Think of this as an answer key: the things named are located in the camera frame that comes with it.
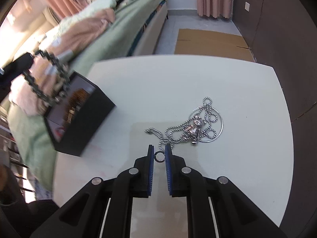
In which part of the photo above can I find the dark link chain bracelet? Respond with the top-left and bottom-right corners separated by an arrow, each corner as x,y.
22,49 -> 72,109

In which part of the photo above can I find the small silver ring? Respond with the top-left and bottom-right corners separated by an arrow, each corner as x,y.
154,150 -> 166,163

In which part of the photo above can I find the silver robot figure pendant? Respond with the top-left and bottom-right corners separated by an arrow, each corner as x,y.
184,115 -> 205,146

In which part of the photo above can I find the silver chain necklace pile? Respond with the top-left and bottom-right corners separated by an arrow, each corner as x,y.
144,97 -> 225,152

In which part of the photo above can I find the black jewelry box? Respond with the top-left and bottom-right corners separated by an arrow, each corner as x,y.
44,71 -> 116,157

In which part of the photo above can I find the pink duck blanket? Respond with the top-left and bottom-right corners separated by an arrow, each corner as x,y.
9,9 -> 116,116

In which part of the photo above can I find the green bed sheet mattress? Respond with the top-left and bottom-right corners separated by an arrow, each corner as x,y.
8,0 -> 166,191

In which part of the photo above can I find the light green pillow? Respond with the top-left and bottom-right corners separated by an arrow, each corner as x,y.
59,0 -> 132,29

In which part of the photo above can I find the flattened cardboard sheet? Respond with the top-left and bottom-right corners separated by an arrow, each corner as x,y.
174,29 -> 255,62

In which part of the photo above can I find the white wall socket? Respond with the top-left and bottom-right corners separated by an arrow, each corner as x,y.
244,2 -> 250,12

